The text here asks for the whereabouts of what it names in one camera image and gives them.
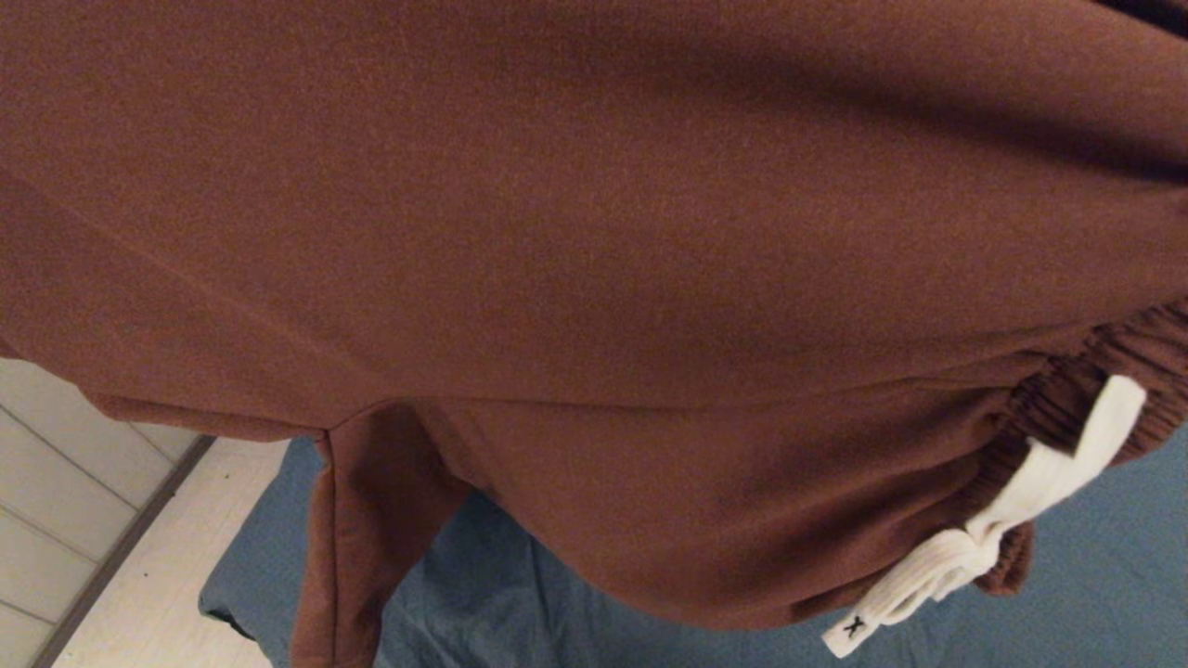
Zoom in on brown elastic-waist shorts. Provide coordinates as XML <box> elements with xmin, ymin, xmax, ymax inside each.
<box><xmin>0</xmin><ymin>0</ymin><xmax>1188</xmax><ymax>668</ymax></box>

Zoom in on blue bed sheet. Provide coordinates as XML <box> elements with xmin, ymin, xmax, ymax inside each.
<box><xmin>198</xmin><ymin>422</ymin><xmax>1188</xmax><ymax>668</ymax></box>

